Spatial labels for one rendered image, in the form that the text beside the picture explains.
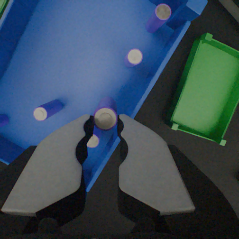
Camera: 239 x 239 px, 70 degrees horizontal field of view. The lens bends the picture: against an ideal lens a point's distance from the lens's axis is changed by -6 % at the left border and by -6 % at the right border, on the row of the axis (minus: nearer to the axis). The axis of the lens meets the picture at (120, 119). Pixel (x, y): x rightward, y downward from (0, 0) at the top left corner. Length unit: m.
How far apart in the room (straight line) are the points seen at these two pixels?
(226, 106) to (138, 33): 0.51
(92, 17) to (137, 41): 0.07
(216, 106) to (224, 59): 0.16
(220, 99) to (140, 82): 0.47
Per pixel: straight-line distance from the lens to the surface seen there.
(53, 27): 0.29
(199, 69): 0.66
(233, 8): 0.73
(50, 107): 0.24
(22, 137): 0.32
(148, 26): 0.27
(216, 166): 0.79
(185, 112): 0.65
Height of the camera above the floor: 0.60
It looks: 76 degrees down
